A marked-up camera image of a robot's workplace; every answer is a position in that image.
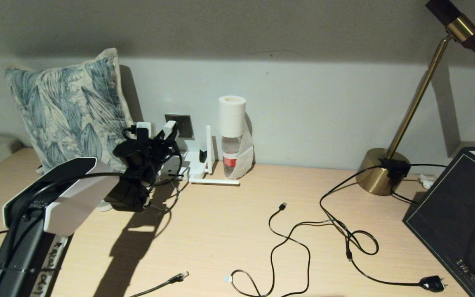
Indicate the small black clip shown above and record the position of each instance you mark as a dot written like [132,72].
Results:
[203,157]

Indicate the black paper gift bag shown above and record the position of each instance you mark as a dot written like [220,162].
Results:
[447,214]

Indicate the black plastic cable connector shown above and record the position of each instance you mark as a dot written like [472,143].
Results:
[394,168]

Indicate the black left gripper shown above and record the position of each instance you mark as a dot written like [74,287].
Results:
[159,152]

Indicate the clear bottle with red label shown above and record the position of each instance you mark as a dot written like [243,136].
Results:
[230,159]

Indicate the grey wall socket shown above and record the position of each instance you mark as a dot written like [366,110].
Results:
[186,123]

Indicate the brass desk lamp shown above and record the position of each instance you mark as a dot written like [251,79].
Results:
[375,177]

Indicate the water bottle with paper cup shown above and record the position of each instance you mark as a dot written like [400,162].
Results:
[231,115]

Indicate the blue leaf print pillow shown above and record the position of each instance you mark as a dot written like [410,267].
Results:
[64,107]

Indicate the white router with antennas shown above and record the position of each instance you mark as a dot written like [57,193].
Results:
[194,167]

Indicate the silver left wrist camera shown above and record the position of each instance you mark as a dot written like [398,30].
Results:
[143,131]

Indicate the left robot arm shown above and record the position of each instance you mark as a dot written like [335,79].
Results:
[76,194]

